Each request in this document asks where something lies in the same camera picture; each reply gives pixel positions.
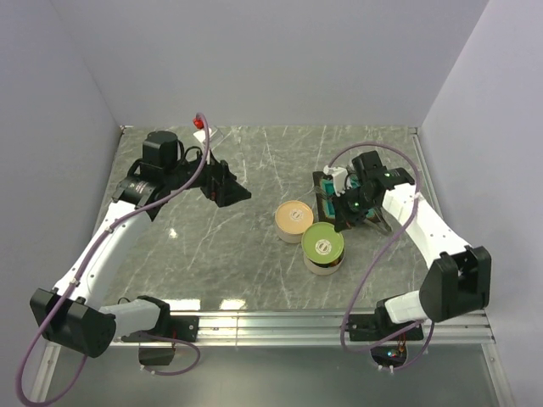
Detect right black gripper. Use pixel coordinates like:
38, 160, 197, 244
330, 186, 378, 232

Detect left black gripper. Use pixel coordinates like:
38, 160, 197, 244
165, 142, 251, 207

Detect green round lid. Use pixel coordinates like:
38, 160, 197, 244
301, 222, 344, 264

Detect metal tongs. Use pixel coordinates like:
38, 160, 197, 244
315, 192, 392, 235

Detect tan round lid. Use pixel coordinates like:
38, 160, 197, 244
275, 200, 314, 235

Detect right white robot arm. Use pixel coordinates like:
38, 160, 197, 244
323, 150, 491, 339

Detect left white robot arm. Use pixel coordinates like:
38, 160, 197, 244
30, 131, 251, 358

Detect steel lunch tin front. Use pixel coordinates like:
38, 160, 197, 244
304, 254, 344, 276

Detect steel lunch tin near tray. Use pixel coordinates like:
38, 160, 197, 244
275, 222, 312, 244

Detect black teal square tray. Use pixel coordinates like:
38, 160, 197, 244
312, 171, 385, 226

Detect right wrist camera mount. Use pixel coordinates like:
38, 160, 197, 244
323, 165, 352, 197

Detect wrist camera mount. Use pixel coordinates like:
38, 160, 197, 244
193, 117, 224, 149
323, 165, 352, 197

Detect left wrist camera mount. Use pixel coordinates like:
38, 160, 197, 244
193, 117, 224, 149

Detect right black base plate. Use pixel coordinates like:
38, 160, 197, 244
347, 314, 413, 342

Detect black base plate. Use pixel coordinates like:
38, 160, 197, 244
347, 314, 413, 342
120, 315, 199, 343

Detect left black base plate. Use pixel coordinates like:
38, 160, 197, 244
120, 315, 199, 343

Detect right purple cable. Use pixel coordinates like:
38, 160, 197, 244
322, 142, 436, 373

